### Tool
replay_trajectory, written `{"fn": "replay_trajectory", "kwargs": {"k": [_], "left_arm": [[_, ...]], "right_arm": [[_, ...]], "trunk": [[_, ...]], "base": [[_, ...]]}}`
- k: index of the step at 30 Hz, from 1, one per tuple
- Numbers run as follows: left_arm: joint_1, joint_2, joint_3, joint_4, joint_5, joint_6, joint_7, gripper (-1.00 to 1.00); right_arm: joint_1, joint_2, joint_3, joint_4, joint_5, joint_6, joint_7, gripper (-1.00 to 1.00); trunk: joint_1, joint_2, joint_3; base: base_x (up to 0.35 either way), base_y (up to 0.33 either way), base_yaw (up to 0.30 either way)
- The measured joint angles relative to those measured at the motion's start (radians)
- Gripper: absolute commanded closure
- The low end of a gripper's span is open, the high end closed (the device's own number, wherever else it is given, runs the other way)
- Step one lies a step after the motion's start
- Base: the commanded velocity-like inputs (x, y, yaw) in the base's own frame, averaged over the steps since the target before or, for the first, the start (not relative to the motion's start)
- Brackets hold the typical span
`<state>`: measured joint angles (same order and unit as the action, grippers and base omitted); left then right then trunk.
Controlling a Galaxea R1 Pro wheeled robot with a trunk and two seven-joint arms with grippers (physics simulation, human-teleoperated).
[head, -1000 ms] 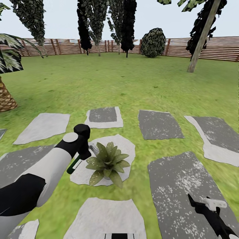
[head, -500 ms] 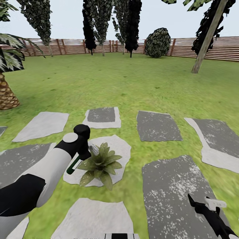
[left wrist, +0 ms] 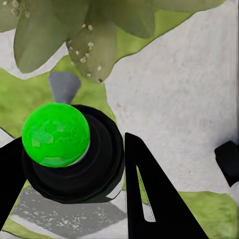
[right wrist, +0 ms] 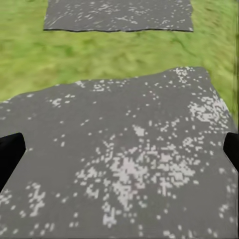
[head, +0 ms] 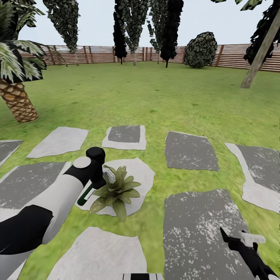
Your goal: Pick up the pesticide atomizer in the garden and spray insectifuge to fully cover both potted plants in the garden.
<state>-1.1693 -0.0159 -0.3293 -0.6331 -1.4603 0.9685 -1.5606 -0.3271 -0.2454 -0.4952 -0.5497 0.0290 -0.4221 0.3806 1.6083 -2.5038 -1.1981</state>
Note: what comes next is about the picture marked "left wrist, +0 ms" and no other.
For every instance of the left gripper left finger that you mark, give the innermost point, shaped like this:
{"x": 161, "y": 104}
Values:
{"x": 12, "y": 177}

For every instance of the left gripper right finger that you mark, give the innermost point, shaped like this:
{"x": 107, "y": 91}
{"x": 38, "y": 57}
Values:
{"x": 173, "y": 218}

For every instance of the insectifuge atomizer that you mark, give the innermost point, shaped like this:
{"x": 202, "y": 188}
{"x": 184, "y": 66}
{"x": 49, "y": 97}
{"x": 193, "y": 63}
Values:
{"x": 72, "y": 154}

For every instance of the pot plant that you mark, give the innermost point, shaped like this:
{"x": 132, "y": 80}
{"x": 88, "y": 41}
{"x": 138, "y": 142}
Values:
{"x": 42, "y": 26}

